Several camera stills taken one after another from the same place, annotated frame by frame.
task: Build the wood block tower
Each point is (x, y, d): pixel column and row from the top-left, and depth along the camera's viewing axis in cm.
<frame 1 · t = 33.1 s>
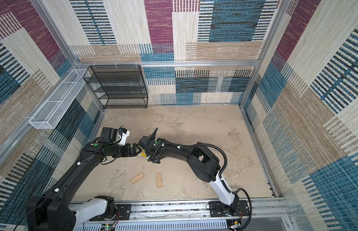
left hand: (133, 148, 81), fingers open
right hand: (155, 157, 90), fingers open
wood block lower left: (137, 178, 85), on the table
wood block lower middle: (159, 181, 84), point 2 cm above the table

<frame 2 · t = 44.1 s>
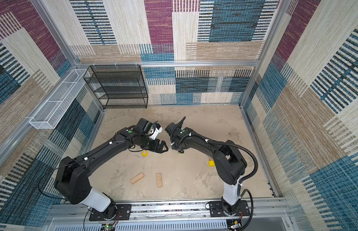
left hand: (162, 146, 82), fingers open
right hand: (179, 146, 90), fingers open
the named things where they were.

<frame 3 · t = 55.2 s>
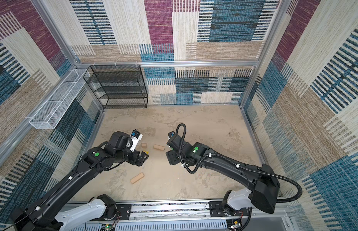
left hand: (141, 151, 75), fingers open
right hand: (175, 155, 77), fingers open
wood block upper flat: (157, 147, 98), on the table
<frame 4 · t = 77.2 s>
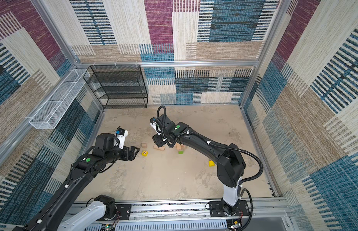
left hand: (132, 146, 76), fingers open
right hand: (159, 139, 82), fingers open
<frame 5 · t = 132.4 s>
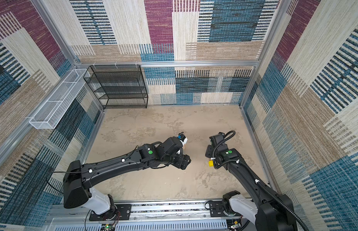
left hand: (186, 158, 73), fingers open
right hand: (212, 153, 84), fingers open
